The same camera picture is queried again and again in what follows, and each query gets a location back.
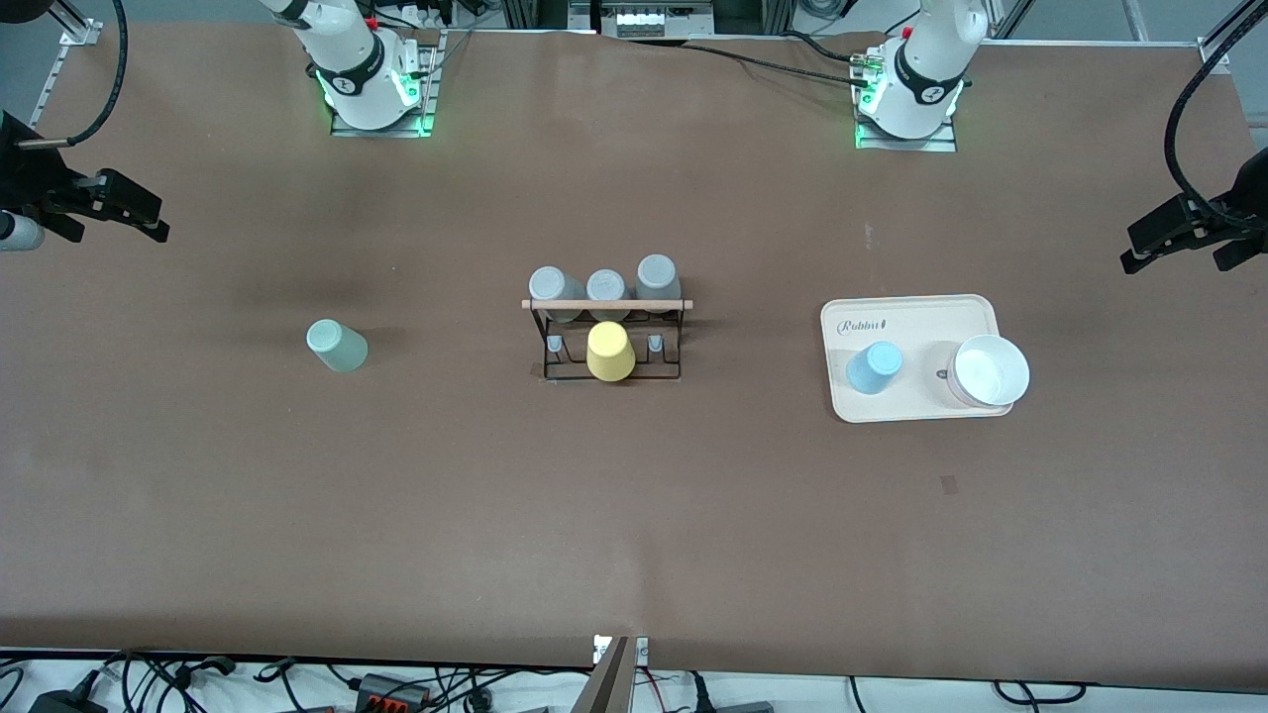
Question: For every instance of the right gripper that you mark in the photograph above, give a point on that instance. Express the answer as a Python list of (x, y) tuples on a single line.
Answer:
[(22, 170)]

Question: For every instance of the mint green cup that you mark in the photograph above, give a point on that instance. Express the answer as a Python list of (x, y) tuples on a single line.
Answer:
[(340, 349)]

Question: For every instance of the light blue cup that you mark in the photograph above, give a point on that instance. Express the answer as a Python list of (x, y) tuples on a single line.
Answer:
[(874, 369)]

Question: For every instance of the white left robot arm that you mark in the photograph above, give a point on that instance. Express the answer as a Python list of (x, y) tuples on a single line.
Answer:
[(926, 79)]

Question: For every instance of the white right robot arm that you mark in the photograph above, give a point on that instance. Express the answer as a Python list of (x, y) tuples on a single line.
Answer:
[(347, 59)]

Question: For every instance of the white bowl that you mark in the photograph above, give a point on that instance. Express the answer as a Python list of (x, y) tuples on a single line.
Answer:
[(991, 371)]

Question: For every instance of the cream plastic tray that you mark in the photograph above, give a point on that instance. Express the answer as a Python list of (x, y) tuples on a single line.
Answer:
[(892, 381)]

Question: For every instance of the grey cup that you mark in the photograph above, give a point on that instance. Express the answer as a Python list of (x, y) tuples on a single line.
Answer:
[(657, 277), (551, 287), (606, 287)]

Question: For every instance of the black power adapter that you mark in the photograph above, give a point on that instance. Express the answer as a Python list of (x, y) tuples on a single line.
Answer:
[(67, 703)]

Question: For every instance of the yellow cup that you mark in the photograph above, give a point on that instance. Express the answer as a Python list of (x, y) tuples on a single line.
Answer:
[(610, 354)]

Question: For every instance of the white power strip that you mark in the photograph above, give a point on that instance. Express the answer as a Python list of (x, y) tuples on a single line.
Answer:
[(654, 20)]

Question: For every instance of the black terminal block orange levers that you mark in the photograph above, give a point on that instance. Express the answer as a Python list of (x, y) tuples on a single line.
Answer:
[(391, 693)]

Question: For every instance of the aluminium frame rail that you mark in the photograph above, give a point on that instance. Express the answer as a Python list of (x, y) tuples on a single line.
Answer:
[(59, 74)]

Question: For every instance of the aluminium corner bracket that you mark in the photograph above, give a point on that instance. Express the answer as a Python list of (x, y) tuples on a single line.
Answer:
[(1214, 51)]

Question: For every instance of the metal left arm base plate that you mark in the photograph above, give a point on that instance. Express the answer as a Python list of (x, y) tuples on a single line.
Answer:
[(946, 144)]

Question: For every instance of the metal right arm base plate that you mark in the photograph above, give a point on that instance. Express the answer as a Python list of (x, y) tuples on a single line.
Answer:
[(428, 89)]

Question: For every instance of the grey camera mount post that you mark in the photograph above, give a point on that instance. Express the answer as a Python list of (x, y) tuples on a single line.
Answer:
[(606, 678)]

